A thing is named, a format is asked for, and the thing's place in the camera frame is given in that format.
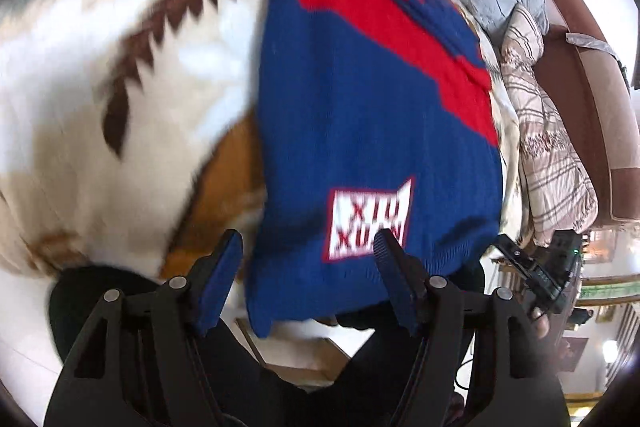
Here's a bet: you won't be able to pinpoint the red and blue knit sweater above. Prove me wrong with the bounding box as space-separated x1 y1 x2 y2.
245 0 502 337

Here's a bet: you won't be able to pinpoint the operator black trousers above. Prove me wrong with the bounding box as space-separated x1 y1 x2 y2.
48 256 490 427

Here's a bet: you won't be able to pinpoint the brown padded headboard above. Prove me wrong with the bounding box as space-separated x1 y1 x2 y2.
535 0 639 227

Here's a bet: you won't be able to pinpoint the cream leaf-pattern fleece blanket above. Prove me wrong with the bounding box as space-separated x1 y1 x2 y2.
0 0 526 281

